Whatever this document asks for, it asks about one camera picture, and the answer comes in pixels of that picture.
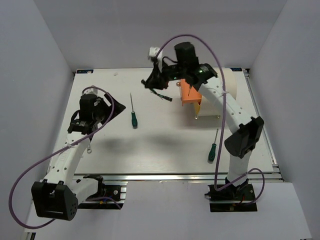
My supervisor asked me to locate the purple cable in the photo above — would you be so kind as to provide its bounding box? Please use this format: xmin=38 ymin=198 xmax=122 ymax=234
xmin=8 ymin=86 xmax=123 ymax=230
xmin=156 ymin=34 xmax=266 ymax=206

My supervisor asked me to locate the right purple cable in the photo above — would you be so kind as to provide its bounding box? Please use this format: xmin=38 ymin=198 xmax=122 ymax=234
xmin=156 ymin=34 xmax=266 ymax=206

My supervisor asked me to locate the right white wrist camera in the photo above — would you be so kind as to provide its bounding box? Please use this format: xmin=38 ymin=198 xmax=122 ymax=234
xmin=147 ymin=46 xmax=163 ymax=62

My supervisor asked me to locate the aluminium front rail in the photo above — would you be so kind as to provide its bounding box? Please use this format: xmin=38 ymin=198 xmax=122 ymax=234
xmin=73 ymin=171 xmax=283 ymax=182

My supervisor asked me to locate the orange top drawer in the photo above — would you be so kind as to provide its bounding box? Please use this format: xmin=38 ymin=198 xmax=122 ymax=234
xmin=176 ymin=79 xmax=202 ymax=106

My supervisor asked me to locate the round cream drawer cabinet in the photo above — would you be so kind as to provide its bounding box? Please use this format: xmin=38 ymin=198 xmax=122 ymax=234
xmin=192 ymin=67 xmax=237 ymax=120

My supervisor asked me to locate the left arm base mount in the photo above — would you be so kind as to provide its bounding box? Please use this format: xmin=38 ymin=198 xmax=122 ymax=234
xmin=72 ymin=174 xmax=127 ymax=210

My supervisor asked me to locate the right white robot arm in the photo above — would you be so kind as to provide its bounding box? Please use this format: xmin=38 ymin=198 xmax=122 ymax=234
xmin=142 ymin=42 xmax=264 ymax=200

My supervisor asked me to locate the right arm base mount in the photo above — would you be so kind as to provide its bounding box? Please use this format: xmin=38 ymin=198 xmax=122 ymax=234
xmin=204 ymin=181 xmax=258 ymax=213

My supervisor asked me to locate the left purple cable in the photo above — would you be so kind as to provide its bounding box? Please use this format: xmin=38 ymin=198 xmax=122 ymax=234
xmin=8 ymin=86 xmax=123 ymax=230

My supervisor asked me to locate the green screwdriver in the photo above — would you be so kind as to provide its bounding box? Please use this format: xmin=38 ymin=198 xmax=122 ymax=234
xmin=130 ymin=93 xmax=138 ymax=129
xmin=207 ymin=128 xmax=219 ymax=164

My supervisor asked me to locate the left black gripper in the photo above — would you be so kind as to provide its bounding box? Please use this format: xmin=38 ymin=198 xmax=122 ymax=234
xmin=93 ymin=92 xmax=126 ymax=125

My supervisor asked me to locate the yellow drawer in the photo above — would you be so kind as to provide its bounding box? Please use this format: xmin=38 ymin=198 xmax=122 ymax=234
xmin=193 ymin=102 xmax=201 ymax=117

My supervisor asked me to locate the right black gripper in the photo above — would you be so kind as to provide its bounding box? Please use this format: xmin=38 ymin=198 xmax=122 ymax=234
xmin=145 ymin=59 xmax=187 ymax=91

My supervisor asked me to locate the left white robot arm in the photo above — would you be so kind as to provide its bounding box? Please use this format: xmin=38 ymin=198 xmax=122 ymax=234
xmin=31 ymin=91 xmax=126 ymax=221

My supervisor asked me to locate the small silver wrench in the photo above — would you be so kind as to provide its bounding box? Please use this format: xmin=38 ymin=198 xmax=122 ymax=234
xmin=86 ymin=142 xmax=92 ymax=154

